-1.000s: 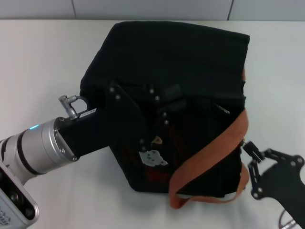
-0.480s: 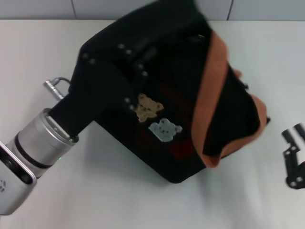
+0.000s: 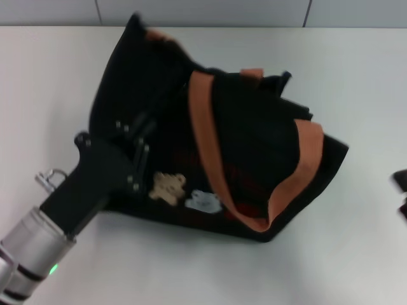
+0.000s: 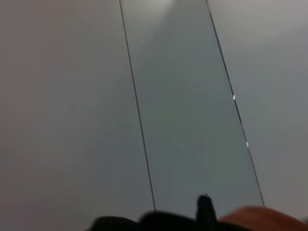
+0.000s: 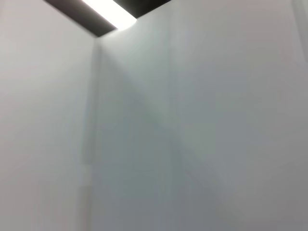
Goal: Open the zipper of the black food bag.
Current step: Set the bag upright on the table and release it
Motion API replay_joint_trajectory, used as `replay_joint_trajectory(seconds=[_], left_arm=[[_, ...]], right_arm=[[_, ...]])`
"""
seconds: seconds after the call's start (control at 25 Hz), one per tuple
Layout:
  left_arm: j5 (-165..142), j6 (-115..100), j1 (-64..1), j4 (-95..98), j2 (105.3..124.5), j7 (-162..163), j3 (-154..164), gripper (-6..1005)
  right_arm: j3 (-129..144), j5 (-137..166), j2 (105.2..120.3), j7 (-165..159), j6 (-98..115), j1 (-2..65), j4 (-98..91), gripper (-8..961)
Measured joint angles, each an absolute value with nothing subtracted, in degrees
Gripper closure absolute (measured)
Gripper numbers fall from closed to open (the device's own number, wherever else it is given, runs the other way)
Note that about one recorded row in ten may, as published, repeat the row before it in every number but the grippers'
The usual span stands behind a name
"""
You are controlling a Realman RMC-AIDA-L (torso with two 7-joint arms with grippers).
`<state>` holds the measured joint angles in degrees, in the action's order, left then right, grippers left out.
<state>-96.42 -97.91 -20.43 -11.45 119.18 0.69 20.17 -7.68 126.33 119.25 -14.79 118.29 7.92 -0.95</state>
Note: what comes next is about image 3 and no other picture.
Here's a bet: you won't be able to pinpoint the black food bag orange handles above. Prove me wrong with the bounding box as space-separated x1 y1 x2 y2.
88 12 351 245

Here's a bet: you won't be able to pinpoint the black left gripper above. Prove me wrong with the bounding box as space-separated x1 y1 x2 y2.
39 112 158 238

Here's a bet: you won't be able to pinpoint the left gripper cable with connector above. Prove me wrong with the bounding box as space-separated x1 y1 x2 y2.
34 168 67 194

